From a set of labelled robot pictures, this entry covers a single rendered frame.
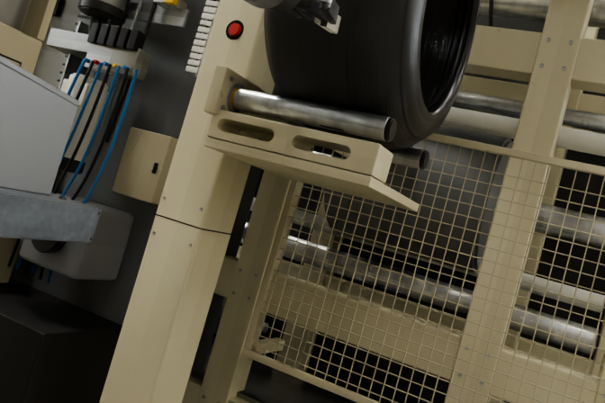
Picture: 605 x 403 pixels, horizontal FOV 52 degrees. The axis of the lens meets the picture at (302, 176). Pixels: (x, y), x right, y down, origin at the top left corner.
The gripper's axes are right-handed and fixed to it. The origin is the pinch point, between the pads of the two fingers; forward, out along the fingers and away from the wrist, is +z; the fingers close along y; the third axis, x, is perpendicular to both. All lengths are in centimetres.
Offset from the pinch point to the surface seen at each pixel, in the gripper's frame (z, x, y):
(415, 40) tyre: 11.1, -1.0, -12.2
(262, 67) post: 25.0, 6.8, 25.8
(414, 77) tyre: 15.6, 4.9, -12.2
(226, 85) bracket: 9.1, 13.5, 23.3
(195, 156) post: 17.2, 29.4, 32.4
